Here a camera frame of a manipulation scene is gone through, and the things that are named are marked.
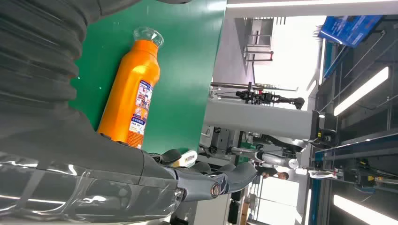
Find green table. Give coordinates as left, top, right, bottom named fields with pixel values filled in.
left=69, top=0, right=228, bottom=155

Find ceiling light strip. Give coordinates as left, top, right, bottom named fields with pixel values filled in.
left=333, top=66, right=390, bottom=117
left=333, top=195, right=398, bottom=225

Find white tube bottle yellow cap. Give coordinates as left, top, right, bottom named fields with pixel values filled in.
left=172, top=150, right=199, bottom=169

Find white structural beam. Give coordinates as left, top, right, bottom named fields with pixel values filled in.
left=203, top=98, right=320, bottom=141

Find blue sign board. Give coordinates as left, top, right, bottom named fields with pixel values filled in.
left=318, top=15, right=383, bottom=48

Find person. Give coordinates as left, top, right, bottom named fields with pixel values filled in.
left=255, top=166, right=290, bottom=181

